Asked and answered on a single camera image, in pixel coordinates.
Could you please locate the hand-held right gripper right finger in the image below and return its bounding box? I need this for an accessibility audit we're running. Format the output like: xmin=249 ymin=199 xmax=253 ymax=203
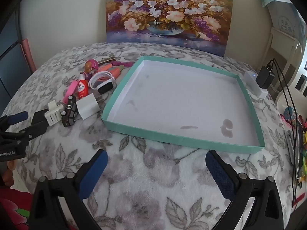
xmin=205 ymin=150 xmax=285 ymax=230

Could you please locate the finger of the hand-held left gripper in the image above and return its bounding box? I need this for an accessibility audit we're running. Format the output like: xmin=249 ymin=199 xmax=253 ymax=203
xmin=19 ymin=120 xmax=48 ymax=141
xmin=0 ymin=111 xmax=29 ymax=133

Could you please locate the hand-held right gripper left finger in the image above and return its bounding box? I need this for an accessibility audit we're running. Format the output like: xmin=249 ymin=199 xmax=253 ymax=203
xmin=28 ymin=149 xmax=109 ymax=230

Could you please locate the black charger plug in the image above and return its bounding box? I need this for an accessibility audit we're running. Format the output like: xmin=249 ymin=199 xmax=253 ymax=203
xmin=32 ymin=110 xmax=50 ymax=126

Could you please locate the white hair clip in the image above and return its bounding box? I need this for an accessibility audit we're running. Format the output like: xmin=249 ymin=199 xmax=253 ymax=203
xmin=45 ymin=101 xmax=63 ymax=126

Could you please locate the black toy car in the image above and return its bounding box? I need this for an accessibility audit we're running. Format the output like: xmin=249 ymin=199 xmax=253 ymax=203
xmin=61 ymin=96 xmax=78 ymax=127

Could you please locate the pink smartwatch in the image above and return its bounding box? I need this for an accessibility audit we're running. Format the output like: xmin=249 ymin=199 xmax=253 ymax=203
xmin=63 ymin=79 xmax=79 ymax=103

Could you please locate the white charger plug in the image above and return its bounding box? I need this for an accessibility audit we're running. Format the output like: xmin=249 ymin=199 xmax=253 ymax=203
xmin=76 ymin=94 xmax=104 ymax=120

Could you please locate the red glue bottle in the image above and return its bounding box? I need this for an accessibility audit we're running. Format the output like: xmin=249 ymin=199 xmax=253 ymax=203
xmin=77 ymin=73 xmax=89 ymax=99

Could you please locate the white smartwatch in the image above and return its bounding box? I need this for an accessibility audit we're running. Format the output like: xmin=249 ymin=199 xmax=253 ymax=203
xmin=88 ymin=71 xmax=117 ymax=95

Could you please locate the teal shallow cardboard box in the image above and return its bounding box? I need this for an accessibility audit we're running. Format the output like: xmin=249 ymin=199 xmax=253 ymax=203
xmin=101 ymin=56 xmax=265 ymax=154

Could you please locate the pup toy figure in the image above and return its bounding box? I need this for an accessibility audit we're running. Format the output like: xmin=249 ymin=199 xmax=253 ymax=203
xmin=83 ymin=59 xmax=99 ymax=80

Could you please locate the metal harmonica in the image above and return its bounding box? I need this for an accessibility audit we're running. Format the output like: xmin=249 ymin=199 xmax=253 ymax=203
xmin=98 ymin=56 xmax=116 ymax=65

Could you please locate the magenta plastic stick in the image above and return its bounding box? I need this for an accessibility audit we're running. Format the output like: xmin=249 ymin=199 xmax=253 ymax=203
xmin=110 ymin=61 xmax=135 ymax=67

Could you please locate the floral blanket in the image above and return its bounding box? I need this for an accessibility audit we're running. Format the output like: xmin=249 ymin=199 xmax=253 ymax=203
xmin=0 ymin=42 xmax=303 ymax=230

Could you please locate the red printed clothing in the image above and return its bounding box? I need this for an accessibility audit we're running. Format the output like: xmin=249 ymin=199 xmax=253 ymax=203
xmin=0 ymin=189 xmax=34 ymax=230

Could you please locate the pink pole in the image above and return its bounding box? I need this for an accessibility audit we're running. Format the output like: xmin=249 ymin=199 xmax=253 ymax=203
xmin=21 ymin=39 xmax=37 ymax=74

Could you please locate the grey metal tool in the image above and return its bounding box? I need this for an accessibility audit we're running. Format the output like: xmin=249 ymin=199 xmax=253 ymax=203
xmin=285 ymin=129 xmax=300 ymax=164

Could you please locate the pile of colourful stationery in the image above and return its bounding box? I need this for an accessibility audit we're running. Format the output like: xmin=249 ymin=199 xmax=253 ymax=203
xmin=282 ymin=114 xmax=307 ymax=180

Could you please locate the round colourful tin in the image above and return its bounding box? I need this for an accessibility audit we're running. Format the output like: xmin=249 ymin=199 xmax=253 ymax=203
xmin=283 ymin=106 xmax=298 ymax=123

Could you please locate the white power strip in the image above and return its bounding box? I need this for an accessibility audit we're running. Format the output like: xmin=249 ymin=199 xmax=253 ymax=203
xmin=243 ymin=71 xmax=268 ymax=99

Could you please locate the black power adapter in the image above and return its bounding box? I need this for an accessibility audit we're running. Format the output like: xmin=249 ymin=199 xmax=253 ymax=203
xmin=255 ymin=65 xmax=276 ymax=90

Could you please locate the white wooden furniture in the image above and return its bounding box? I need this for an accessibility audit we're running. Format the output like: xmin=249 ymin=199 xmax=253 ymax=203
xmin=260 ymin=1 xmax=307 ymax=106

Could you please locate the flower painting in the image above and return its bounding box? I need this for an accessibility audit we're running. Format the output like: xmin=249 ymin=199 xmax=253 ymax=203
xmin=106 ymin=0 xmax=234 ymax=57

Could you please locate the teal cloth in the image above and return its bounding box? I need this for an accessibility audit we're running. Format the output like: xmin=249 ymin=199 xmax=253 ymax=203
xmin=257 ymin=0 xmax=279 ymax=7

